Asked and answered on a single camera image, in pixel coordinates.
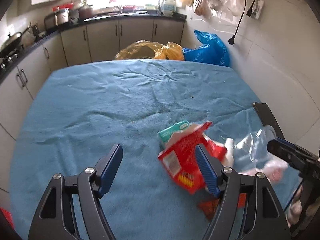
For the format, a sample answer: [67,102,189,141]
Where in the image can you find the clear plastic cup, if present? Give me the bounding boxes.
[233,125,277,173]

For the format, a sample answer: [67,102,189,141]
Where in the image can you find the red torn snack bag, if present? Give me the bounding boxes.
[158,121,227,194]

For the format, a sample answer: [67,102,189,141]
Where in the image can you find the right hand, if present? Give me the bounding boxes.
[286,185,319,228]

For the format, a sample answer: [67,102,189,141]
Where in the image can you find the pink white plastic bag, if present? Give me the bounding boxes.
[240,158,289,185]

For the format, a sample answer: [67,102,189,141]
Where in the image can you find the red plastic mesh basket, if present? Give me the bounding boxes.
[1,207,14,229]

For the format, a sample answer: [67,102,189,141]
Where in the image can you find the dark red snack packet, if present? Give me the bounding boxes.
[197,193,247,221]

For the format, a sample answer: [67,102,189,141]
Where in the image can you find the small white plastic bottle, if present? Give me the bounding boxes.
[222,138,234,167]

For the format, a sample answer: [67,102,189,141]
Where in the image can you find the blue table cloth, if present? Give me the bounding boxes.
[9,60,262,239]

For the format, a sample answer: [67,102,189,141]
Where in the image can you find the green white tissue pack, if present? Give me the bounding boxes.
[157,120,190,148]

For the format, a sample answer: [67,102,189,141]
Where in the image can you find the blue plastic bag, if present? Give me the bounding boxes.
[183,30,231,67]

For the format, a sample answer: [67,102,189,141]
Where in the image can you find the black wok on stove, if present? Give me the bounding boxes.
[0,27,29,59]

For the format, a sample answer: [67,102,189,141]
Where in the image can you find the yellow plastic bag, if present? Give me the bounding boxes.
[115,40,184,61]

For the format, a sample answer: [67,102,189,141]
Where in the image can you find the steel rice cooker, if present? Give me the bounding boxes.
[44,8,69,30]

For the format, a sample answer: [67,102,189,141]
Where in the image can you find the dark brown pot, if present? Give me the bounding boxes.
[78,5,94,21]

